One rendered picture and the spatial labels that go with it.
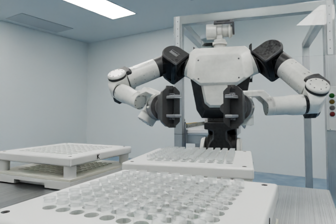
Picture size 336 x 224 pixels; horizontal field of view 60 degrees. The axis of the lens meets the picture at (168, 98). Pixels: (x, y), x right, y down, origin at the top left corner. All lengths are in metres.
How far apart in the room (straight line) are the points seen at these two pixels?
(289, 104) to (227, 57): 0.32
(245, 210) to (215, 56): 0.96
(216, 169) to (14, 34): 6.62
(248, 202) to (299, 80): 0.88
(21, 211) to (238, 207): 0.21
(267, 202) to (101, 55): 7.46
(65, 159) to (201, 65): 0.74
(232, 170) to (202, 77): 0.73
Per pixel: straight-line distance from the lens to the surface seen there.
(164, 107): 0.86
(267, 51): 1.27
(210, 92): 1.22
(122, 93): 1.15
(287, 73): 1.22
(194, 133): 2.12
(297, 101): 1.08
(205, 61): 1.23
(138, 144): 6.79
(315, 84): 1.12
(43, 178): 0.73
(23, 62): 6.99
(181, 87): 2.07
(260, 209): 0.32
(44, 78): 7.22
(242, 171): 0.53
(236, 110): 0.86
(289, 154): 5.40
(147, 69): 1.28
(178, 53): 1.32
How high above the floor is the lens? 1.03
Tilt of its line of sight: 3 degrees up
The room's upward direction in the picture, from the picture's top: straight up
